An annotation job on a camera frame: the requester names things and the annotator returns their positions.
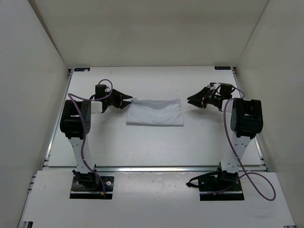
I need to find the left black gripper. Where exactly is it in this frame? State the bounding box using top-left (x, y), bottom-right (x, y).
top-left (105, 89), bottom-right (132, 110)

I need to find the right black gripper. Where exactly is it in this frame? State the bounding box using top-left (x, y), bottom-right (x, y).
top-left (188, 87), bottom-right (221, 109)

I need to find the white skirt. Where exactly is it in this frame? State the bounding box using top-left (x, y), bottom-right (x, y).
top-left (126, 98), bottom-right (184, 127)

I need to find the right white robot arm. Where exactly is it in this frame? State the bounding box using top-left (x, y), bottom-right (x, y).
top-left (187, 83), bottom-right (263, 190)

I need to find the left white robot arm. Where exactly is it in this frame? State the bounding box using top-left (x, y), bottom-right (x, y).
top-left (59, 85), bottom-right (132, 189)

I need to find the right blue corner label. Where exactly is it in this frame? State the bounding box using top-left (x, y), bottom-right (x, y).
top-left (214, 66), bottom-right (231, 70)

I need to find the blue corner label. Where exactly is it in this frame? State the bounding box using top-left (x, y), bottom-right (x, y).
top-left (74, 67), bottom-right (90, 72)
top-left (214, 66), bottom-right (231, 70)

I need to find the left blue corner label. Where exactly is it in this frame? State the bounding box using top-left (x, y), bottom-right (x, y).
top-left (74, 67), bottom-right (90, 72)

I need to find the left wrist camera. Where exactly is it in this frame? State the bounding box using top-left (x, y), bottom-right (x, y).
top-left (95, 84), bottom-right (111, 101)

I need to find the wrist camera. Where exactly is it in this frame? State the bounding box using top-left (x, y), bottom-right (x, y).
top-left (95, 84), bottom-right (111, 101)
top-left (219, 83), bottom-right (235, 99)

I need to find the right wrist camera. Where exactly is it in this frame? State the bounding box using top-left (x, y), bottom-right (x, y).
top-left (219, 83), bottom-right (235, 99)

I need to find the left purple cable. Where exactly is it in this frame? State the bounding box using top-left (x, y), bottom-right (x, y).
top-left (67, 79), bottom-right (114, 198)

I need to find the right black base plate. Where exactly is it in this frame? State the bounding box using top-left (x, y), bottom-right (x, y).
top-left (186, 167), bottom-right (245, 201)

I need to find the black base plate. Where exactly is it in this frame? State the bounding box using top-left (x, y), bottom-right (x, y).
top-left (186, 167), bottom-right (245, 201)
top-left (69, 170), bottom-right (114, 200)

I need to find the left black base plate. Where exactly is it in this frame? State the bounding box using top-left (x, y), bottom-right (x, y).
top-left (69, 170), bottom-right (114, 200)

